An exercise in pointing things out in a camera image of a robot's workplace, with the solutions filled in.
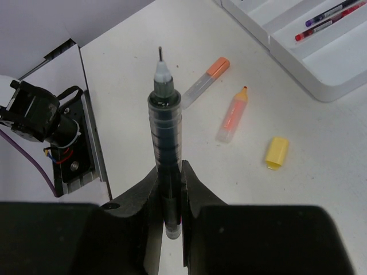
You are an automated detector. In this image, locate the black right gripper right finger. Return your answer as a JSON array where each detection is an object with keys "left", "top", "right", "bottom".
[{"left": 181, "top": 161, "right": 354, "bottom": 274}]

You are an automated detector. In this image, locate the purple gel pen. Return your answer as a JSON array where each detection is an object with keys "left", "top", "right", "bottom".
[{"left": 304, "top": 0, "right": 358, "bottom": 27}]

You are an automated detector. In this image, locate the black pen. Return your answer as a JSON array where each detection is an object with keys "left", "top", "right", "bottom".
[{"left": 147, "top": 47, "right": 182, "bottom": 239}]

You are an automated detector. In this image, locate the orange capped glue stick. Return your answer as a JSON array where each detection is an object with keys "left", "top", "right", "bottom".
[{"left": 181, "top": 57, "right": 230, "bottom": 109}]

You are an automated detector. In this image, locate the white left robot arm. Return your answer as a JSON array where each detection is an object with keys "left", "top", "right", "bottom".
[{"left": 1, "top": 80, "right": 83, "bottom": 148}]

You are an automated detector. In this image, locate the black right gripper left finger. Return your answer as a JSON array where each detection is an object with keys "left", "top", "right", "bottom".
[{"left": 1, "top": 170, "right": 161, "bottom": 274}]

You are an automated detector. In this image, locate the pink orange highlighter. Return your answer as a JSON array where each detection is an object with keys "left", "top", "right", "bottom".
[{"left": 216, "top": 86, "right": 248, "bottom": 143}]

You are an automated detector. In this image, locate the yellow eraser block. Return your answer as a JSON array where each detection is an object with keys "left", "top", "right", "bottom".
[{"left": 265, "top": 137, "right": 289, "bottom": 170}]

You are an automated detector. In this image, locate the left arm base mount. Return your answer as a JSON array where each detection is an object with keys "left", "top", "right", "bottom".
[{"left": 44, "top": 86, "right": 111, "bottom": 197}]

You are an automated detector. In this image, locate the red gel pen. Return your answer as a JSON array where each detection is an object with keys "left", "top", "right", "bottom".
[{"left": 295, "top": 1, "right": 366, "bottom": 42}]

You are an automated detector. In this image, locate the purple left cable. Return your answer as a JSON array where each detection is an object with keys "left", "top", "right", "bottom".
[{"left": 0, "top": 128, "right": 61, "bottom": 198}]

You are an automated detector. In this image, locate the white compartment tray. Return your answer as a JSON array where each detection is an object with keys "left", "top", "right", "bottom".
[{"left": 216, "top": 1, "right": 366, "bottom": 102}]

